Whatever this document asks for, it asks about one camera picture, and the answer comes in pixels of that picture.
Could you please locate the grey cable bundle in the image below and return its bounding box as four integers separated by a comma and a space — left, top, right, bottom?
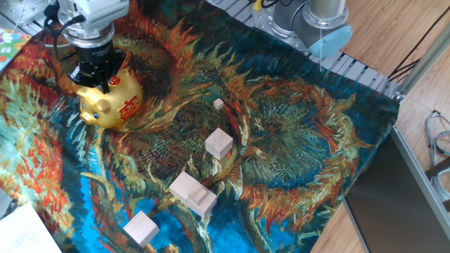
424, 109, 450, 203

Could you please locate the white printed paper sheet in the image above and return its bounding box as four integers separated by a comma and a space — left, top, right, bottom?
0, 202, 63, 253

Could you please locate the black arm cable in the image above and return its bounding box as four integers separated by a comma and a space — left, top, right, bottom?
40, 0, 295, 63

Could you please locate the aluminium frame post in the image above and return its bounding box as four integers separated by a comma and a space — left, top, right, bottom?
392, 30, 450, 103

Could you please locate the aluminium table edge rail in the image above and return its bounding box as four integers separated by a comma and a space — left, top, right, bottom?
389, 124, 450, 243

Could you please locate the small flat wooden block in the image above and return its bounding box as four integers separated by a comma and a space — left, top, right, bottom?
188, 186, 209, 207

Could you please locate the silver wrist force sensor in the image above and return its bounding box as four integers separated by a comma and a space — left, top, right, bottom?
63, 22, 116, 49

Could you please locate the silver perforated metal plate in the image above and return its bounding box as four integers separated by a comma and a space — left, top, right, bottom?
0, 0, 60, 27

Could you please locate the black floor cable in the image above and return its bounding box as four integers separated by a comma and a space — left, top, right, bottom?
387, 13, 450, 84

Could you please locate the dark grey panel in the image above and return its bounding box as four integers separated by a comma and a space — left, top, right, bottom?
342, 131, 450, 253

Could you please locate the floral patterned mat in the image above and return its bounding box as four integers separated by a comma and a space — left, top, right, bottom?
0, 27, 32, 73

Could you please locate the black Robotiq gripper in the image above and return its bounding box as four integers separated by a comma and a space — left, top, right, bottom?
67, 41, 127, 94

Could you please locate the medium light wooden cube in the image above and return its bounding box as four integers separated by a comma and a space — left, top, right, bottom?
204, 126, 234, 161

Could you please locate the gold piggy bank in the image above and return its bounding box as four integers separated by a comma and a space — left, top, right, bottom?
76, 68, 144, 133

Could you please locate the sunflower painting tablecloth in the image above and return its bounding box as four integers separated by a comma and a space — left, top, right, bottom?
0, 0, 401, 253

